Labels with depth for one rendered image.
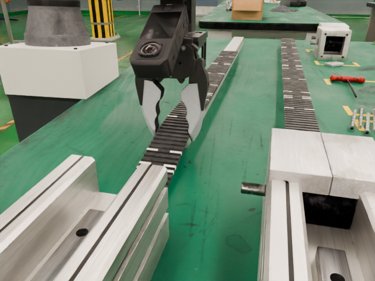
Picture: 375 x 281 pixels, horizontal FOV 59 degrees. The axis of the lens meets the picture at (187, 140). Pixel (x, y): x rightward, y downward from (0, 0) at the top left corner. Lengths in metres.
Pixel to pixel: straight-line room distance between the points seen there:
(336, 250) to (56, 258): 0.21
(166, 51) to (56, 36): 0.48
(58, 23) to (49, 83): 0.14
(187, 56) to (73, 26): 0.44
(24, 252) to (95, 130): 0.36
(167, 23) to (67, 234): 0.26
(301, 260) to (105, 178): 0.30
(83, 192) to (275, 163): 0.17
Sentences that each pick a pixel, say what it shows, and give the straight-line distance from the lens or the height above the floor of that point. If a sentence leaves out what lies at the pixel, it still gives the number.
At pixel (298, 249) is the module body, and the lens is 0.23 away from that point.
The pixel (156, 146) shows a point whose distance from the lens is 0.47.
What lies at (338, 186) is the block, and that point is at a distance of 0.30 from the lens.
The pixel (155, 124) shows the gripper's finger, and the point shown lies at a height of 0.83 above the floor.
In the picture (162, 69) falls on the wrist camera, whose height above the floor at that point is 0.93.
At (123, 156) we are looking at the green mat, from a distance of 0.50.
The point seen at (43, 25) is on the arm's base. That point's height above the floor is 0.93.
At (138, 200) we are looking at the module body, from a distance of 0.26.
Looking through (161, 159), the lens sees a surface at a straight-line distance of 0.45.
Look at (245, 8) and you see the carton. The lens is 2.33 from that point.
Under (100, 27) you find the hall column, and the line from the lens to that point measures 6.66.
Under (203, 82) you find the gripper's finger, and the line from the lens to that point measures 0.45.
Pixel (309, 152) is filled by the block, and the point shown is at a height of 0.87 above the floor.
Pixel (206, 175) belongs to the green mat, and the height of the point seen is 0.78.
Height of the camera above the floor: 1.02
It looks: 26 degrees down
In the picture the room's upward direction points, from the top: straight up
